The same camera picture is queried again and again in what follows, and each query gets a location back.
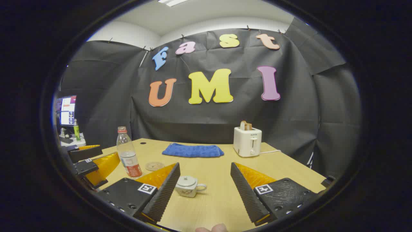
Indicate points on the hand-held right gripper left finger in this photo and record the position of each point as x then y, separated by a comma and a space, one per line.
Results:
162, 193

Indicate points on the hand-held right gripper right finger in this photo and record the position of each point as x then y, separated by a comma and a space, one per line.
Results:
246, 193

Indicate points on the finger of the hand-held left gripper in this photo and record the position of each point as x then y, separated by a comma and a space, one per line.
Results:
86, 167
87, 154

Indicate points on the white ceramic teacup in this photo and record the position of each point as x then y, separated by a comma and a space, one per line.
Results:
188, 191

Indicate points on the white teacup lid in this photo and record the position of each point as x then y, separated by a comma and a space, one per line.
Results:
186, 181

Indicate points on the round cork coaster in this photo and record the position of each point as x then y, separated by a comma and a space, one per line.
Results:
154, 166

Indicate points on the clear plastic water bottle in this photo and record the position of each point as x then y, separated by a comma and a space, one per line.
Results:
128, 158

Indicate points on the green bottle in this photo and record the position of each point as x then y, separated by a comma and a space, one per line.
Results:
77, 132

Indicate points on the white side desk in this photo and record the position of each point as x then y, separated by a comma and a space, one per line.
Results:
79, 142

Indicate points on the computer monitor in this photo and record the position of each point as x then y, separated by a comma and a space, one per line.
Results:
67, 111

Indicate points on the white toaster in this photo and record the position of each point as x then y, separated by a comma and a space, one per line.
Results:
247, 141

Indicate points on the blue towel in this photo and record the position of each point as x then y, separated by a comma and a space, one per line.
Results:
193, 150

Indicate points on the bread slice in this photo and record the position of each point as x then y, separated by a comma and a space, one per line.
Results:
246, 125

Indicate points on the black backdrop cloth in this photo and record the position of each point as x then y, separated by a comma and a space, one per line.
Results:
289, 122

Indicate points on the ceiling light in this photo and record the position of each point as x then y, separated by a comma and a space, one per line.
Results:
172, 2

